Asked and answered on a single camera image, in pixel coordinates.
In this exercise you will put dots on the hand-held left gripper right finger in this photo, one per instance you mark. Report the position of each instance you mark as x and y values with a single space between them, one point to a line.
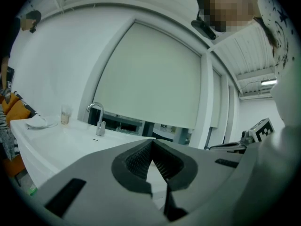
207 173

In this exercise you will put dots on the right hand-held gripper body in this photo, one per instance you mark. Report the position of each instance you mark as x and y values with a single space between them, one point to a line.
264 131

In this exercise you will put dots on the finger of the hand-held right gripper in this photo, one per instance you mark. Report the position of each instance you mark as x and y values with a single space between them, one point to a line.
228 145
237 150

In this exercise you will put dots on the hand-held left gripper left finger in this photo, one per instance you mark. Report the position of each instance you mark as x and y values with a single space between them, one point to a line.
105 185

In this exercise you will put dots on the narrow white roller blind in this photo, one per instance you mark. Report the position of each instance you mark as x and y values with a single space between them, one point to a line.
216 98

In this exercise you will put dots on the ceiling tube light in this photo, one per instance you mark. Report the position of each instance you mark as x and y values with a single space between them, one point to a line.
268 81

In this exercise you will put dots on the chrome faucet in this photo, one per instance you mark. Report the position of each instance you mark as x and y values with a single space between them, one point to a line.
100 126

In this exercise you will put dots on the white vanity cabinet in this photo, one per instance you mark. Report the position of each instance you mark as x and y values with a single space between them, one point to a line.
58 145

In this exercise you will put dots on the green package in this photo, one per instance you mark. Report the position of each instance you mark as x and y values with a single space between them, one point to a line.
33 190

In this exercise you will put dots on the clear glass cup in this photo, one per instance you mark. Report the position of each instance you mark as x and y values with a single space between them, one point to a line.
65 116

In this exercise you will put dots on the white plate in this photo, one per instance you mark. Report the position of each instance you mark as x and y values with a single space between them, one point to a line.
40 125

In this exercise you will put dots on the orange sofa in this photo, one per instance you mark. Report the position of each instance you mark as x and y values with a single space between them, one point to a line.
14 168

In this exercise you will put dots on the white polka dot shirt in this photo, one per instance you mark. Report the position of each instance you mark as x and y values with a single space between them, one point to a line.
282 32

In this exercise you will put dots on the wide white roller blind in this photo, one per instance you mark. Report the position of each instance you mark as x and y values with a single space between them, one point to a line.
150 74

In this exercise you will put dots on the black white striped blanket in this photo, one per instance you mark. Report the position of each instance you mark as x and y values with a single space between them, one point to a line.
7 138

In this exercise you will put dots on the orange cushion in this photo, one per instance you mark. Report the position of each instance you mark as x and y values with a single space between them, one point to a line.
18 109

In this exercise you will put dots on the person's head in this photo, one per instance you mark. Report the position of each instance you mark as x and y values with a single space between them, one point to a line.
225 6

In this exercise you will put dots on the black head camera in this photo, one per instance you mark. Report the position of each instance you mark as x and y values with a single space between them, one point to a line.
204 29

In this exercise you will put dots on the black wall screen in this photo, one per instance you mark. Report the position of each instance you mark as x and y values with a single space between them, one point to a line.
10 73

